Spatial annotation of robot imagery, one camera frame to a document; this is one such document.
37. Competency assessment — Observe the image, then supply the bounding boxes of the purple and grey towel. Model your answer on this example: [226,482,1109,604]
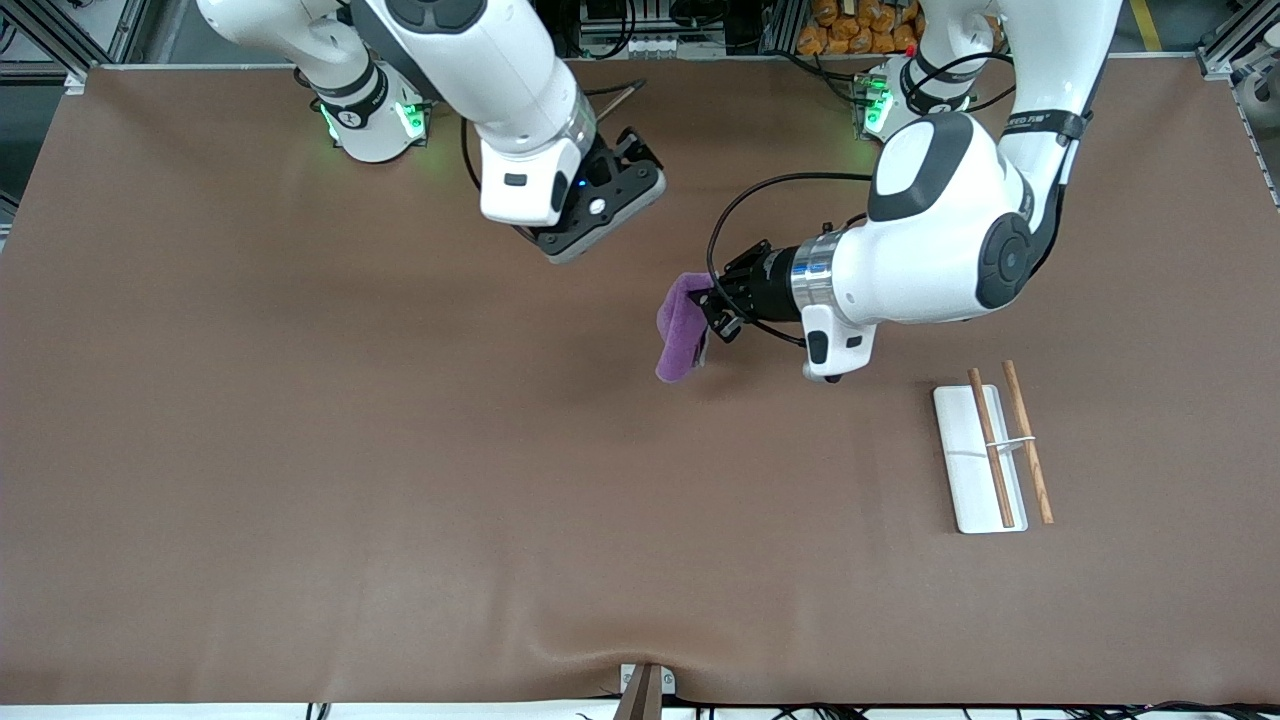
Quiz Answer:
[655,272,716,384]

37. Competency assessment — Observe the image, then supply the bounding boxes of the wooden rack rod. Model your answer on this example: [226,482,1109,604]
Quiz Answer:
[1002,360,1055,525]
[967,368,1016,529]

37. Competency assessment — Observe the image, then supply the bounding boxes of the white power strip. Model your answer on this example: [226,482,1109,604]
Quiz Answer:
[580,35,728,59]

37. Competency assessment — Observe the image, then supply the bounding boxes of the pile of orange packages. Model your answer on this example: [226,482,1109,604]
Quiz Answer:
[797,0,926,56]

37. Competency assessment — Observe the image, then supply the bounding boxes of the brown metal bar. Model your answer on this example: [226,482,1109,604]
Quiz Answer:
[613,665,663,720]

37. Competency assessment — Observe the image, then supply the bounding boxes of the brown table mat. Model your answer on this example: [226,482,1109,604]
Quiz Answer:
[0,55,1280,706]

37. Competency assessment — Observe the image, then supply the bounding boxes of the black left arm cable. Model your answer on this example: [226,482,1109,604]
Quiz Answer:
[706,172,876,349]

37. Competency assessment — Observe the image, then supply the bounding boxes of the white rack base plate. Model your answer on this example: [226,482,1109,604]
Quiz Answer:
[933,385,1029,534]

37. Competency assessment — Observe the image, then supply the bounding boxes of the grey metal table bracket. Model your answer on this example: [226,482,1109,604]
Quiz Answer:
[620,662,677,698]

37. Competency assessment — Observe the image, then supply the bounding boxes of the aluminium frame profile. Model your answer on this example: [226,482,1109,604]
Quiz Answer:
[0,0,151,96]
[1197,0,1280,81]

